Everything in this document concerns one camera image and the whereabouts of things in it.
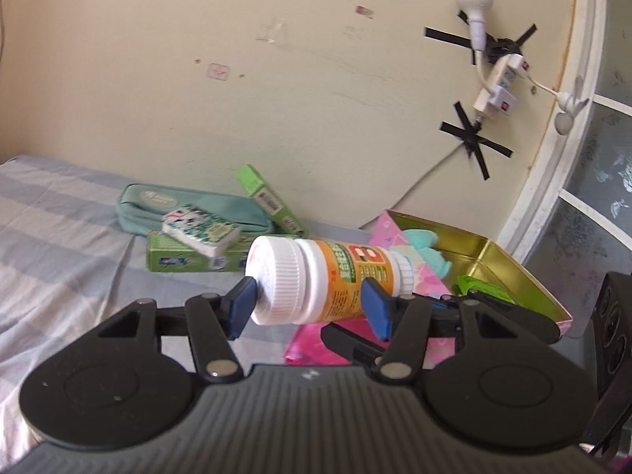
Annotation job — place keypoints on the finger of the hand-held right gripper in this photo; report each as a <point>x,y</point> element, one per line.
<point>350,343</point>

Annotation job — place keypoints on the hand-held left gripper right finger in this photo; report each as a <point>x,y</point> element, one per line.
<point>375,311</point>

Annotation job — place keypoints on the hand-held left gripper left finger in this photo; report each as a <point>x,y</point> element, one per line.
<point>242,308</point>

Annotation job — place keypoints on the white bottle with orange label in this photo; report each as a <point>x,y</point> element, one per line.
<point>321,276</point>

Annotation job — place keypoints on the long green box with barcode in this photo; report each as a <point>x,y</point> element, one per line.
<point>266,197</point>

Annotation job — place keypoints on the pink tin box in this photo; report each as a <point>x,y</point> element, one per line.
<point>493,266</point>

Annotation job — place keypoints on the pink printed wrapper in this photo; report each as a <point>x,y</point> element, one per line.
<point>311,345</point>

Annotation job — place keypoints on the teal fuzzy cloth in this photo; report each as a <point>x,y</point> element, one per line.
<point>424,242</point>

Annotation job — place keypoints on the flat green box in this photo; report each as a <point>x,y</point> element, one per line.
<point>173,256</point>

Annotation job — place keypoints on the panda print tissue pack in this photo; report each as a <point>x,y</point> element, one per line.
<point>197,227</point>

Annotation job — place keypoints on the bright green item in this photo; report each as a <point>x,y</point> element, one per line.
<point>471,285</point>

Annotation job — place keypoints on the teal pencil case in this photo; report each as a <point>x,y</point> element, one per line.
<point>143,207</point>

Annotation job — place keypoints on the patterned window pane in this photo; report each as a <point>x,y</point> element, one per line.
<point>602,182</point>

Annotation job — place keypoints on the black tape cross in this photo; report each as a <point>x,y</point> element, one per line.
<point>474,143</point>
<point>444,37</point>

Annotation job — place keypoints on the white plug adapter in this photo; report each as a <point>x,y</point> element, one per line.
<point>496,102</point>

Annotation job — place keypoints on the white power strip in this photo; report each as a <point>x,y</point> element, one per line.
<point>511,70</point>

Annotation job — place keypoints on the square pale wall sticker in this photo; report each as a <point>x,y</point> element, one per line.
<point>219,71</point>

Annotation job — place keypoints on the white window frame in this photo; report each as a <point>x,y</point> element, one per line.
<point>577,84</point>

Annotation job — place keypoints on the small red wall sticker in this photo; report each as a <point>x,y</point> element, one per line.
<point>364,12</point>

